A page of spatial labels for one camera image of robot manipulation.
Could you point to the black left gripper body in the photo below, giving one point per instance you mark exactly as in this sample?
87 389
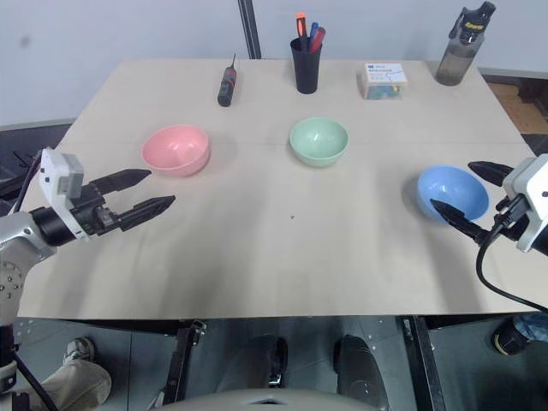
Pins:
87 210

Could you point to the blue jeans leg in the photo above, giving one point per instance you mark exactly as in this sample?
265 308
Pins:
535 327

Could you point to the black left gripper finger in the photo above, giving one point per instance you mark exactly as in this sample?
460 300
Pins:
147 208
124 177

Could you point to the grey water bottle black lid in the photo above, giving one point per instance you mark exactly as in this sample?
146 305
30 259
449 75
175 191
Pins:
456 55

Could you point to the red pen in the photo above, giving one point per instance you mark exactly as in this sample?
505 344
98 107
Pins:
318 37

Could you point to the grey robot torso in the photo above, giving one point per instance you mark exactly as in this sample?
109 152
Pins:
274 400

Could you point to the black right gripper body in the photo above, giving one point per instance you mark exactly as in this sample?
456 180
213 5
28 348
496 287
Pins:
511 222

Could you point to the black pen cup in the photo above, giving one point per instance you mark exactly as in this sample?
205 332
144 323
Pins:
306 68

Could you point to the clear box of clips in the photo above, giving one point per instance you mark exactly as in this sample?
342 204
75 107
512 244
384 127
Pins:
382 81

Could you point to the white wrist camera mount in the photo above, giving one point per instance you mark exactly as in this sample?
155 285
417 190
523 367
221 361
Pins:
533 188
52 171

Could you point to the black vertical pole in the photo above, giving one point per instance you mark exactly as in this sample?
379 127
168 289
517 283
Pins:
249 30

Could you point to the black table frame leg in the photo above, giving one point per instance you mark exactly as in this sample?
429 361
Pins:
424 364
182 359

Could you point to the blue plastic bowl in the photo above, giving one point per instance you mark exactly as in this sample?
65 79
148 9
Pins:
454 188

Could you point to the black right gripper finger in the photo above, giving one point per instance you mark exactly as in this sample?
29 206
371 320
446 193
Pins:
460 220
490 171

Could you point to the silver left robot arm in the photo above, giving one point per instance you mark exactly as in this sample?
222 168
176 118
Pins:
17 240

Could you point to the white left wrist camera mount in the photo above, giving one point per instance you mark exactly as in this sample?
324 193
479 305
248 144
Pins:
52 171

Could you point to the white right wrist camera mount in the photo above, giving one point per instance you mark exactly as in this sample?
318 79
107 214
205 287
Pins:
533 188

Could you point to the blue pen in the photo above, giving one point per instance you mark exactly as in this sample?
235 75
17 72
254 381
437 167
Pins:
313 31

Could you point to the grey sneaker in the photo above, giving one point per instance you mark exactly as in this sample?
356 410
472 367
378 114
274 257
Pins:
79 349

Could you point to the green plastic bowl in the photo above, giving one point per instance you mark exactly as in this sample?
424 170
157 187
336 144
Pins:
319 141

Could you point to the black red screwdriver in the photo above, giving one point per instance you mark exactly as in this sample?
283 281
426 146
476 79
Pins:
227 87

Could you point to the person's beige trouser leg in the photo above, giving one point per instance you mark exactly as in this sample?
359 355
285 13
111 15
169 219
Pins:
73 385

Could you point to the pink red plastic bowl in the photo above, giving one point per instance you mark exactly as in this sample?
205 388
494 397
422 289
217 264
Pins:
175 150

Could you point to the black yellow shoe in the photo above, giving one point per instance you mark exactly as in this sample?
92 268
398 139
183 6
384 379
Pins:
509 338

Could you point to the dark rounded robot foot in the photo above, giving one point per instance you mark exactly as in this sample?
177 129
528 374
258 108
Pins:
267 359
355 368

